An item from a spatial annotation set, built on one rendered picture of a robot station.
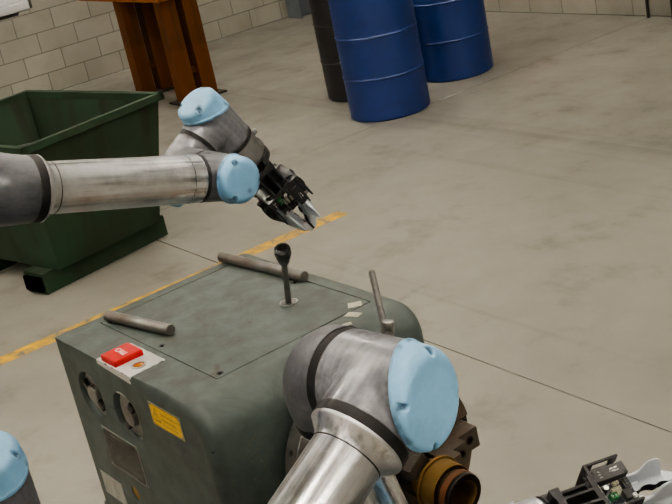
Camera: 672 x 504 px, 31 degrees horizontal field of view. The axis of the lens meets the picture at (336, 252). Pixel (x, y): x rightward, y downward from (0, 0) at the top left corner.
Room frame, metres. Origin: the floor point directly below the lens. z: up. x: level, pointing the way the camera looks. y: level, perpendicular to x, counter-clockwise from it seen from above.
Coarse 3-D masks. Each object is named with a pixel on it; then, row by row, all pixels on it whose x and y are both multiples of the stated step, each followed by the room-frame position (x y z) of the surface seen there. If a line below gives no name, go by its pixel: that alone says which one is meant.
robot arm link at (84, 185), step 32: (0, 160) 1.59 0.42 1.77; (32, 160) 1.60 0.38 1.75; (64, 160) 1.65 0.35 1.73; (96, 160) 1.67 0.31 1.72; (128, 160) 1.69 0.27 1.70; (160, 160) 1.72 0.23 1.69; (192, 160) 1.75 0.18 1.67; (224, 160) 1.76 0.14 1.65; (0, 192) 1.56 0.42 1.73; (32, 192) 1.57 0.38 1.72; (64, 192) 1.61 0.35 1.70; (96, 192) 1.63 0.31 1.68; (128, 192) 1.66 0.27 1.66; (160, 192) 1.69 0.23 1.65; (192, 192) 1.73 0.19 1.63; (224, 192) 1.74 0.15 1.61; (0, 224) 1.57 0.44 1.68
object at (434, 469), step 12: (444, 456) 1.67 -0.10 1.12; (432, 468) 1.65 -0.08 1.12; (444, 468) 1.64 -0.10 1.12; (456, 468) 1.65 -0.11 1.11; (420, 480) 1.64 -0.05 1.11; (432, 480) 1.63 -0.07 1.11; (444, 480) 1.62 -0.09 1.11; (456, 480) 1.61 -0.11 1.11; (468, 480) 1.62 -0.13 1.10; (420, 492) 1.64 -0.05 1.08; (432, 492) 1.62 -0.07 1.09; (444, 492) 1.61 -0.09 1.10; (456, 492) 1.66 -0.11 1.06; (468, 492) 1.64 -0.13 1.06; (480, 492) 1.64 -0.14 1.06
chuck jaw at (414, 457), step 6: (414, 456) 1.67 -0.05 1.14; (420, 456) 1.66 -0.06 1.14; (408, 462) 1.66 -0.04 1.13; (414, 462) 1.65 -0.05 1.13; (420, 462) 1.66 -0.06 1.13; (426, 462) 1.66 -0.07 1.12; (402, 468) 1.66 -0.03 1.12; (408, 468) 1.65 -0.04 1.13; (414, 468) 1.65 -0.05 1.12; (420, 468) 1.66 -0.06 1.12; (408, 474) 1.66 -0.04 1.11; (414, 474) 1.65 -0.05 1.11
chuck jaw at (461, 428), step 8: (464, 416) 1.82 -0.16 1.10; (456, 424) 1.80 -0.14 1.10; (464, 424) 1.79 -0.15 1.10; (472, 424) 1.79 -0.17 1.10; (456, 432) 1.77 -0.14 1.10; (464, 432) 1.77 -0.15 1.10; (472, 432) 1.77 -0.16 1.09; (448, 440) 1.75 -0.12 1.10; (456, 440) 1.75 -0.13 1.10; (464, 440) 1.76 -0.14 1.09; (472, 440) 1.77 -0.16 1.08; (440, 448) 1.73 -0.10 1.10; (448, 448) 1.73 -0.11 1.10; (456, 448) 1.73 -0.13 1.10; (464, 448) 1.73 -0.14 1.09; (472, 448) 1.77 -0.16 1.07; (432, 456) 1.72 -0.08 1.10; (456, 456) 1.70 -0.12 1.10; (464, 456) 1.74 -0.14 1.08
